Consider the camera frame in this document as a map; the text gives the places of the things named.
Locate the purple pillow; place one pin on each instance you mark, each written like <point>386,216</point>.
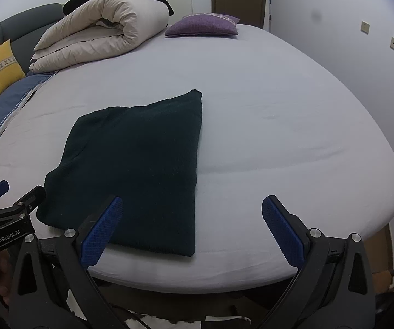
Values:
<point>202,25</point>

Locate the grey padded headboard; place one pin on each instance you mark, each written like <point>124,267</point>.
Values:
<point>22,24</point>

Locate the black and white rug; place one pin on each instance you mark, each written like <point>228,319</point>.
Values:
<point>190,320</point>

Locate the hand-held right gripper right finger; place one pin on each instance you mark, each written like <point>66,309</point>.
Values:
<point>282,229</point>

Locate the blue pillow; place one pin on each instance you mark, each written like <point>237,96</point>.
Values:
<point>5,109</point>

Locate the dark green knit sweater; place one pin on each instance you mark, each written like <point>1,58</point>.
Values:
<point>138,164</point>

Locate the folded beige duvet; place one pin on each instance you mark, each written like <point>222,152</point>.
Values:
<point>107,31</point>

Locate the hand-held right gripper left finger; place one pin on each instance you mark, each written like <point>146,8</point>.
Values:
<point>102,229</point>

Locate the bed with white sheet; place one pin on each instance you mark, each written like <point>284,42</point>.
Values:
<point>286,126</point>

